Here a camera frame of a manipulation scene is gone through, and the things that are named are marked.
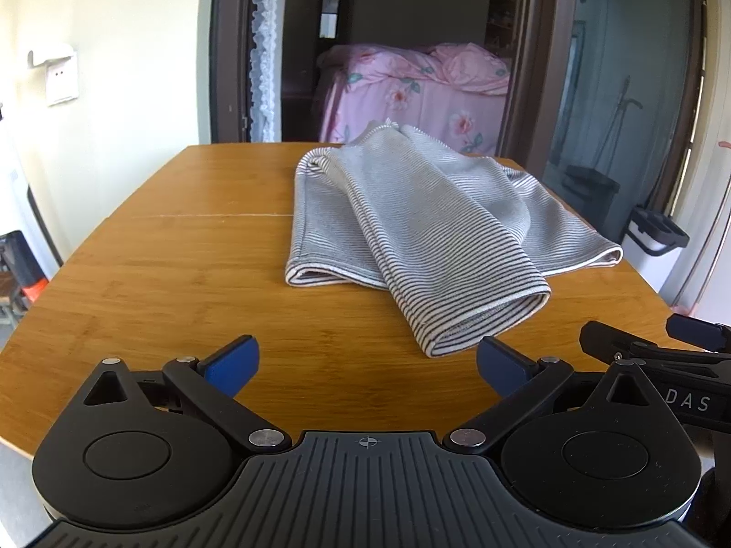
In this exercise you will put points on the white lace curtain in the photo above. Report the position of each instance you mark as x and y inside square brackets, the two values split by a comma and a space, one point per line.
[265, 45]

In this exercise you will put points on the dark object with orange edge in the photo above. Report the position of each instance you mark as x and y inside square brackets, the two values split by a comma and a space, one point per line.
[31, 274]

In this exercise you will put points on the pink floral bed blanket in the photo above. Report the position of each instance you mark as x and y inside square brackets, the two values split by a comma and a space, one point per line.
[400, 91]

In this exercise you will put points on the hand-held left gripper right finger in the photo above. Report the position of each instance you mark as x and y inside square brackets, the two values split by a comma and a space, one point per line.
[502, 368]

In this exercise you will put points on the white bin with black lid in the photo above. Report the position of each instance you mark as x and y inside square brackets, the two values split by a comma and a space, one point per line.
[651, 257]

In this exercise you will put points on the grey striped pants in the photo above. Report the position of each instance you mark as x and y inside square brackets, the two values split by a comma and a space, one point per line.
[411, 222]

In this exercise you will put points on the glass sliding door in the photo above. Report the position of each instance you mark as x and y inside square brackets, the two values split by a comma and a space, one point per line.
[634, 40]

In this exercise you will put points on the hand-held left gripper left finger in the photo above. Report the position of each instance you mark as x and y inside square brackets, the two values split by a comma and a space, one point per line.
[233, 366]

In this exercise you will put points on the dark brown door frame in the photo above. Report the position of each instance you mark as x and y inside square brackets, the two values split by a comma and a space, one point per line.
[228, 68]

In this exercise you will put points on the wooden bookshelf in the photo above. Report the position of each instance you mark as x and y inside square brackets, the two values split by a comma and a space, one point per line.
[502, 11]

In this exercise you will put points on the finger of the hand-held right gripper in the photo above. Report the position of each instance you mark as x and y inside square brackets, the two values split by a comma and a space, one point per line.
[617, 339]
[697, 331]

